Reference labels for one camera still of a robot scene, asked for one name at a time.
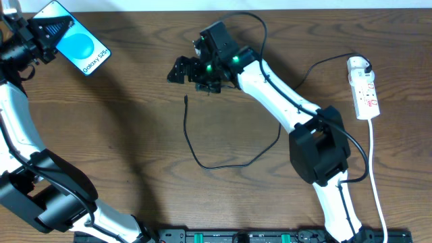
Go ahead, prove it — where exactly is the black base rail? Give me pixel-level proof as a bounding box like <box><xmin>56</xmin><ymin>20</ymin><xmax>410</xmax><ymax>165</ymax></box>
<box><xmin>73</xmin><ymin>229</ymin><xmax>413</xmax><ymax>243</ymax></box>

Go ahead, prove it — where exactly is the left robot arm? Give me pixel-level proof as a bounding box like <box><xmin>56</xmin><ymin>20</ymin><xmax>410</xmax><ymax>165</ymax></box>
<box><xmin>1</xmin><ymin>9</ymin><xmax>159</xmax><ymax>242</ymax></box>

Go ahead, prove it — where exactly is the black charging cable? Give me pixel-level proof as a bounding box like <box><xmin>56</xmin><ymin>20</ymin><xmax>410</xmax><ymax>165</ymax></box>
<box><xmin>182</xmin><ymin>52</ymin><xmax>373</xmax><ymax>170</ymax></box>

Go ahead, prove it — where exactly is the white charger plug adapter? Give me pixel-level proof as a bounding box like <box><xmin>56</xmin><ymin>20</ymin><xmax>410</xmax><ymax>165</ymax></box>
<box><xmin>347</xmin><ymin>56</ymin><xmax>375</xmax><ymax>86</ymax></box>

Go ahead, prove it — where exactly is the blue Samsung Galaxy smartphone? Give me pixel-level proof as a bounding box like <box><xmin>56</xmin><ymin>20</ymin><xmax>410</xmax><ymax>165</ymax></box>
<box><xmin>34</xmin><ymin>1</ymin><xmax>111</xmax><ymax>76</ymax></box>

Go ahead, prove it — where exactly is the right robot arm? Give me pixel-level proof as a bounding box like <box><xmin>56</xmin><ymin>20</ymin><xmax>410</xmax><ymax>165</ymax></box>
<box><xmin>167</xmin><ymin>22</ymin><xmax>362</xmax><ymax>242</ymax></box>

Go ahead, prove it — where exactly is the white power strip cord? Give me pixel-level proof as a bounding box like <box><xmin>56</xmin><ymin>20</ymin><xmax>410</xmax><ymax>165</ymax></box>
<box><xmin>367</xmin><ymin>117</ymin><xmax>389</xmax><ymax>243</ymax></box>

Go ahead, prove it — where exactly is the white power strip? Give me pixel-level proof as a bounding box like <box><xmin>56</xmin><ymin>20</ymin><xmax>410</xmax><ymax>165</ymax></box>
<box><xmin>346</xmin><ymin>56</ymin><xmax>381</xmax><ymax>121</ymax></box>

